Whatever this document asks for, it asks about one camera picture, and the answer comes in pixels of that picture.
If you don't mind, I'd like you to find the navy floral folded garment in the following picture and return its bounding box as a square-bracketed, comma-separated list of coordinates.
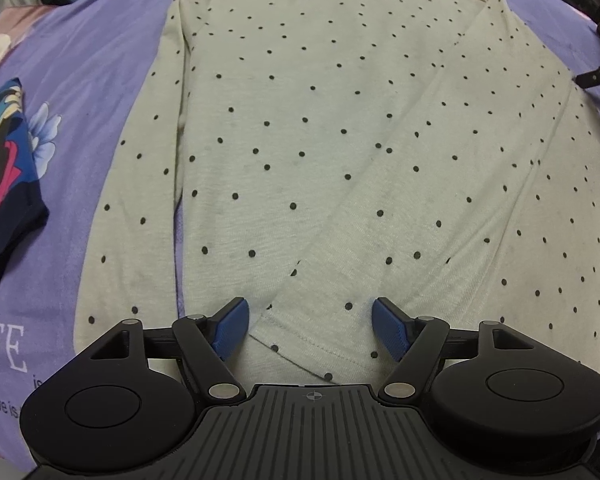
[0, 78, 48, 281]

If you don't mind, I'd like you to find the pink floral pillow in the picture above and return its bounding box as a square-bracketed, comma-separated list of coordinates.
[0, 6, 55, 65]

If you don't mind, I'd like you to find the purple floral bed sheet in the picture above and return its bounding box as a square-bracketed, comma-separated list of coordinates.
[0, 0, 600, 470]

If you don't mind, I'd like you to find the beige polka dot shirt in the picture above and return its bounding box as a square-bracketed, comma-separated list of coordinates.
[74, 0, 600, 382]

